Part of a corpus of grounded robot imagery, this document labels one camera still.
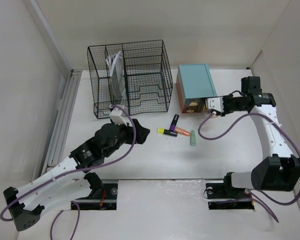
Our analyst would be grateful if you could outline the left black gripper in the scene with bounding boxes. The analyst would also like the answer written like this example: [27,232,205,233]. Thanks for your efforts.
[103,119,149,158]

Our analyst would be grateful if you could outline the orange highlighter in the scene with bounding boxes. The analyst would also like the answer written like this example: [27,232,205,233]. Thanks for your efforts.
[174,127,191,137]

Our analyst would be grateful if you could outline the green highlighter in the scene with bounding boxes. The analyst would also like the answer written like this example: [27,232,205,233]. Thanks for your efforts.
[190,130,196,147]

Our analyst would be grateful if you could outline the grey booklet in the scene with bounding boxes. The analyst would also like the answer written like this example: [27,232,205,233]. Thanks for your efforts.
[105,51,126,105]

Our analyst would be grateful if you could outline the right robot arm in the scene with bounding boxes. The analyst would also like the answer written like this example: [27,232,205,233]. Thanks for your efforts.
[221,76,300,197]

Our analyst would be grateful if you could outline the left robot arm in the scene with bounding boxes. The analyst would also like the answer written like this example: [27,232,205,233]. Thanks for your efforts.
[3,119,151,232]

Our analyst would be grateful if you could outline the yellow highlighter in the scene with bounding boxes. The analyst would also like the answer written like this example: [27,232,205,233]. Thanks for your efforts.
[157,128,178,137]

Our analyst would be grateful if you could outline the purple highlighter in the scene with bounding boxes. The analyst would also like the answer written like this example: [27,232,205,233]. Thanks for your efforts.
[169,114,179,132]

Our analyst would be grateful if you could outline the teal drawer box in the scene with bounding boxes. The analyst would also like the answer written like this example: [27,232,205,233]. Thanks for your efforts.
[176,63,217,114]

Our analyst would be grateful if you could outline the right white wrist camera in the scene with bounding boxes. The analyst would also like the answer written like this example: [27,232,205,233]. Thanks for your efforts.
[205,96,224,115]

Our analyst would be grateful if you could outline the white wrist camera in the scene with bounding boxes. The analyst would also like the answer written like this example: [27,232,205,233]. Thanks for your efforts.
[109,105,128,126]
[205,96,224,115]

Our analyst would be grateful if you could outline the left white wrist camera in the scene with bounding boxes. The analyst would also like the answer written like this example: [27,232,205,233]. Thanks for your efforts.
[109,105,128,126]

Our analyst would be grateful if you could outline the black wire mesh organizer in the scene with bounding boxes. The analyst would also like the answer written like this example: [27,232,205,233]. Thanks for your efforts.
[87,39,173,119]

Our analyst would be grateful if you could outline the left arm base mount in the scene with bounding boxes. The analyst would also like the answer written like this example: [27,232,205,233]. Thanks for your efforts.
[74,172,119,211]

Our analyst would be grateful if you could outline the aluminium rail frame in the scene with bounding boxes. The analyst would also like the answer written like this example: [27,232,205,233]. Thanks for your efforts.
[38,69,82,177]

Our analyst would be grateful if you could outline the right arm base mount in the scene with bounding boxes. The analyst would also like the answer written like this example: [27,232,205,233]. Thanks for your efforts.
[204,182,255,210]

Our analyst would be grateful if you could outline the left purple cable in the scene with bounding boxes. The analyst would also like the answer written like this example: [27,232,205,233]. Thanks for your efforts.
[0,104,141,240]

